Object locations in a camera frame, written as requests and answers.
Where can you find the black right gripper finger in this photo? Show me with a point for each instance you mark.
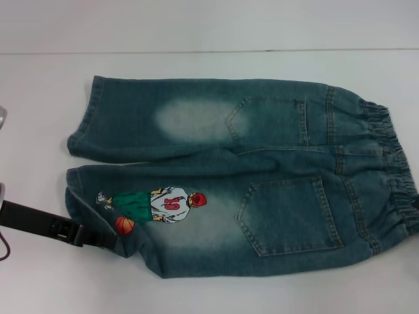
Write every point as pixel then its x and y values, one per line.
pixel 417 201

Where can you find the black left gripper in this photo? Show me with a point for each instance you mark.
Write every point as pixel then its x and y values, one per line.
pixel 29 219

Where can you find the blue denim shorts basketball print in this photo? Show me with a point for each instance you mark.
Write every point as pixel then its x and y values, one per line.
pixel 229 147

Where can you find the white and silver left arm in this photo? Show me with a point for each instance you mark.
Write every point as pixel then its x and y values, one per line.
pixel 1 196

